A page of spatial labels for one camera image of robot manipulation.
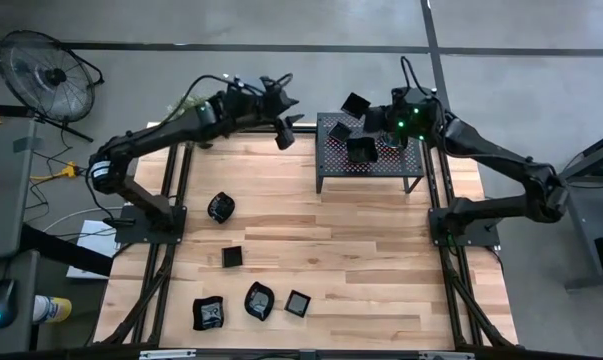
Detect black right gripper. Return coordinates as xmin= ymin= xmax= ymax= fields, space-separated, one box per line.
xmin=365 ymin=87 xmax=440 ymax=151

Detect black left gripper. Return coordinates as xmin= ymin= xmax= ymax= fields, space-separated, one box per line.
xmin=225 ymin=84 xmax=306 ymax=129

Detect black wavy-edged mini plate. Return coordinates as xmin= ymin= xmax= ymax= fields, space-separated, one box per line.
xmin=345 ymin=135 xmax=380 ymax=166
xmin=339 ymin=91 xmax=373 ymax=121
xmin=191 ymin=295 xmax=226 ymax=332

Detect black perforated metal shelf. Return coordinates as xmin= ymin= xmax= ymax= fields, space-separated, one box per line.
xmin=314 ymin=111 xmax=426 ymax=195

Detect white flat box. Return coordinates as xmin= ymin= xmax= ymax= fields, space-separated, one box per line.
xmin=64 ymin=219 xmax=123 ymax=280

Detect grey metal cart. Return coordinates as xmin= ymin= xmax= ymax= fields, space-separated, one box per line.
xmin=560 ymin=127 xmax=603 ymax=292

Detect black floor fan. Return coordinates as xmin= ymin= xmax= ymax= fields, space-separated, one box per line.
xmin=0 ymin=28 xmax=106 ymax=144

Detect grey desk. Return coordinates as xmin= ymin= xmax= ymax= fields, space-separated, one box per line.
xmin=0 ymin=117 xmax=40 ymax=354

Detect white and yellow can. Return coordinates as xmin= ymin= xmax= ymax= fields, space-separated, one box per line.
xmin=32 ymin=294 xmax=74 ymax=325

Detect black computer mouse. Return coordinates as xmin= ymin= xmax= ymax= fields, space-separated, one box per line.
xmin=0 ymin=277 xmax=18 ymax=330

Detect yellow extension cord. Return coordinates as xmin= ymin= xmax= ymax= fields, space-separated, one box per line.
xmin=29 ymin=160 xmax=81 ymax=184

